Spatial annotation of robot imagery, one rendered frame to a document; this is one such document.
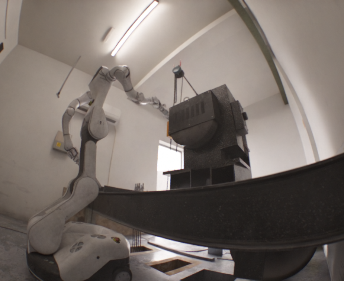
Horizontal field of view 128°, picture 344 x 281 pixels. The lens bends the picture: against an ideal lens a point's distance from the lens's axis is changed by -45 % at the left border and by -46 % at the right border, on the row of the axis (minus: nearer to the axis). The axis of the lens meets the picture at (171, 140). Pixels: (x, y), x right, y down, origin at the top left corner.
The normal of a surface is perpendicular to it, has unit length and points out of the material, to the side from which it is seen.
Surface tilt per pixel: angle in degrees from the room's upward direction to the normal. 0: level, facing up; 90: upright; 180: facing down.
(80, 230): 73
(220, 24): 180
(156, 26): 180
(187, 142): 90
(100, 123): 90
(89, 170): 90
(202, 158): 90
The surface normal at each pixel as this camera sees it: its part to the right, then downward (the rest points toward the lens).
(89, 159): 0.79, -0.24
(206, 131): -0.64, -0.33
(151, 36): -0.03, 0.91
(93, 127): 0.63, -0.24
